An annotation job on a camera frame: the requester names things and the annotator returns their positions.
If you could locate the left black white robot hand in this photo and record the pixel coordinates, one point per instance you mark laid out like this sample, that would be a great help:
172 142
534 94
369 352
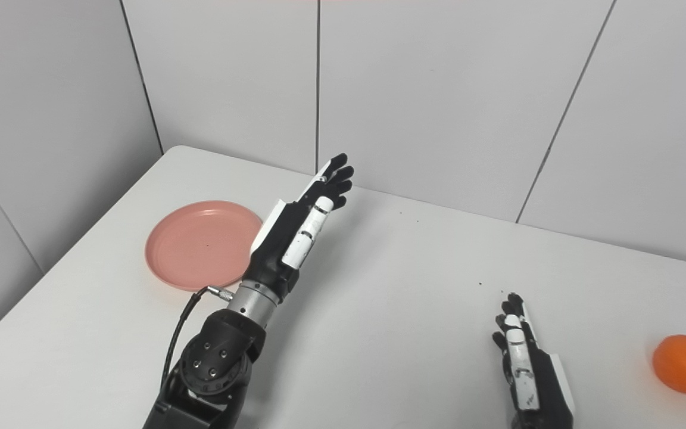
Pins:
295 232

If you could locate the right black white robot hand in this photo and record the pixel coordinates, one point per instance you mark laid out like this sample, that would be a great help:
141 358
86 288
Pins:
530 369

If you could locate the pink round plate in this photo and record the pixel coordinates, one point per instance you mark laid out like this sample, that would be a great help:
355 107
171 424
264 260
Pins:
200 244

